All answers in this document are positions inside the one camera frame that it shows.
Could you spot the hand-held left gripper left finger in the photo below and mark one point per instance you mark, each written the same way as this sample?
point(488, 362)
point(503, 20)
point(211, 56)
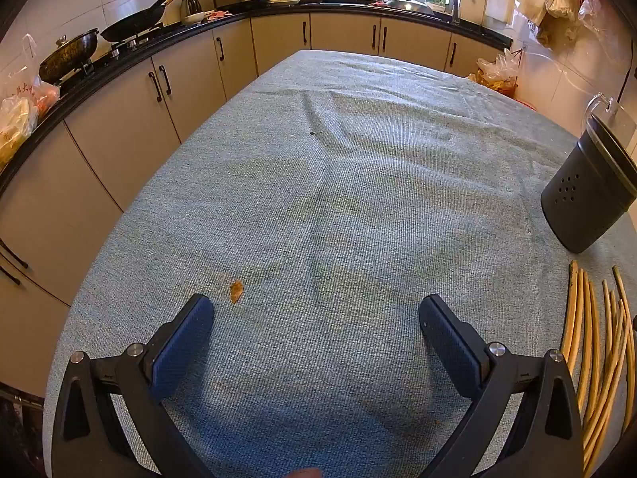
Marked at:
point(181, 343)

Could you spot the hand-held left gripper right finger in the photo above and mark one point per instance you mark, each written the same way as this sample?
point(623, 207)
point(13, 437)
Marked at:
point(453, 343)

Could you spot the bunch of wooden chopsticks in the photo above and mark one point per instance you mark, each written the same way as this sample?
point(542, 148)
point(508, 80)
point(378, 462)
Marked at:
point(594, 338)

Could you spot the black perforated utensil holder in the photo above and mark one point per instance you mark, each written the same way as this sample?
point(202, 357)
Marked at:
point(582, 199)

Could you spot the orange food scrap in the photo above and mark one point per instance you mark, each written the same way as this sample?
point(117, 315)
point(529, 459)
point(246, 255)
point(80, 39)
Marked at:
point(237, 291)

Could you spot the blue-grey tablecloth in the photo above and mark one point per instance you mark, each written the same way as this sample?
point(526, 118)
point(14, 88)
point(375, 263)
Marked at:
point(323, 184)

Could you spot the plastic bag with orange contents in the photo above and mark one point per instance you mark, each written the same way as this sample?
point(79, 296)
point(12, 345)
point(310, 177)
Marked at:
point(500, 72)

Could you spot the plastic bags of food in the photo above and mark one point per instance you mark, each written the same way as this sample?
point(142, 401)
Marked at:
point(20, 119)

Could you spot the clear glass pitcher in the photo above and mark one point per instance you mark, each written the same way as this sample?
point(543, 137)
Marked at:
point(622, 117)

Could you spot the black gas stove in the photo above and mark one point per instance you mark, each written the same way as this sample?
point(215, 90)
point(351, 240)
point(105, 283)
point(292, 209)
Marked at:
point(124, 46)

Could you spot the black pan with glass lid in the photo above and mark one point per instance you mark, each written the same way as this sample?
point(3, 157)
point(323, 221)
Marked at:
point(69, 55)

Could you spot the black kitchen countertop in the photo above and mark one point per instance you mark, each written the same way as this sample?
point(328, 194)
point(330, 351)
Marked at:
point(477, 31)

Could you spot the small white bowl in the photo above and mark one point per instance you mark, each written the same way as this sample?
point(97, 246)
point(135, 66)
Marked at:
point(192, 19)

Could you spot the pink cloth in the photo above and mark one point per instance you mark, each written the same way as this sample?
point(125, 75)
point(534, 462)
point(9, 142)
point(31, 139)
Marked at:
point(218, 15)

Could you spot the stainless steel kettle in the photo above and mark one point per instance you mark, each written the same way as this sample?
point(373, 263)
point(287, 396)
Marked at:
point(190, 6)

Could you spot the stainless steel pot lid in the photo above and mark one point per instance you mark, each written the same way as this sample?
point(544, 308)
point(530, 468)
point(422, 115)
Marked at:
point(408, 5)

